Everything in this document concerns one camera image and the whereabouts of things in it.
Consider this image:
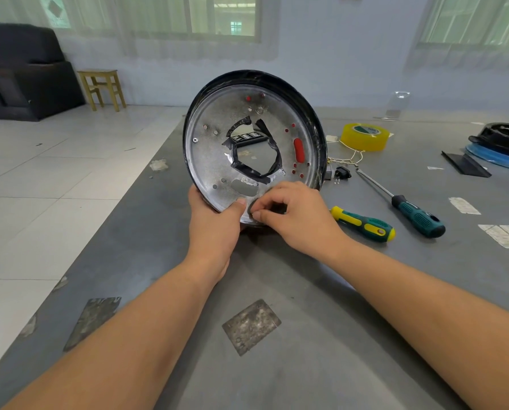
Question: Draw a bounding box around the red plastic ring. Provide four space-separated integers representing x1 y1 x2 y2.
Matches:
244 95 308 179

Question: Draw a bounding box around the black metal round plate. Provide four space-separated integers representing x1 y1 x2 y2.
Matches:
182 70 328 227

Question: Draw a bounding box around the person's right forearm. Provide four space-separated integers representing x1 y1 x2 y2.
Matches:
331 239 509 410

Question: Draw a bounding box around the black armchair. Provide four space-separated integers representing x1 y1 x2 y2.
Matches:
0 23 86 122

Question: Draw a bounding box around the wide window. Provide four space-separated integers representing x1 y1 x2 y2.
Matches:
38 0 262 42

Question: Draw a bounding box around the person's right hand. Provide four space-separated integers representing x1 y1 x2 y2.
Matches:
248 180 351 263

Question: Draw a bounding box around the person's left forearm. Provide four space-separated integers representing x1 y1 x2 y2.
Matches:
0 256 234 410

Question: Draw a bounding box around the black round housing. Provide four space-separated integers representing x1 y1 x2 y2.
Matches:
469 122 509 158

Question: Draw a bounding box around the narrow sheer curtain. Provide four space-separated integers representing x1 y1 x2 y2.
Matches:
406 0 509 71

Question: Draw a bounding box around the white yellow wires bundle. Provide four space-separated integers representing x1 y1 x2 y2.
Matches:
327 140 366 165

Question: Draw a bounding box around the wooden stool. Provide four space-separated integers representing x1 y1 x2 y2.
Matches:
77 69 127 112

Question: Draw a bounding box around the blue plastic ring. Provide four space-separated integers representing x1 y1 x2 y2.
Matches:
466 142 509 174

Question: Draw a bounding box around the black flat plate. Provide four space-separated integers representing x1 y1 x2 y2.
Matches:
441 150 492 179

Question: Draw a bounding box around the black bit set case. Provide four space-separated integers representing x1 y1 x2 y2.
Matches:
230 132 266 145

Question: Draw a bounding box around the yellow tape roll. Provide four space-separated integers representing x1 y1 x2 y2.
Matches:
340 122 391 153

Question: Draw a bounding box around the person's left hand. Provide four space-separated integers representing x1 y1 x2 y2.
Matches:
185 184 248 286

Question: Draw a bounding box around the green yellow handle screwdriver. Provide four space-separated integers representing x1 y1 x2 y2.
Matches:
330 205 396 243

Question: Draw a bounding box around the narrow window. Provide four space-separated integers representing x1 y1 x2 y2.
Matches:
421 0 509 47

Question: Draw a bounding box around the wide sheer curtain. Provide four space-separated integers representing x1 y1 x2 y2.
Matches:
0 0 281 63

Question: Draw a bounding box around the dark green black screwdriver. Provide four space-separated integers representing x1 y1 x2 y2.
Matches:
356 168 446 239

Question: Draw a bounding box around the clear acrylic stand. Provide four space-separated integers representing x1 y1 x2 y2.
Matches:
373 91 411 121

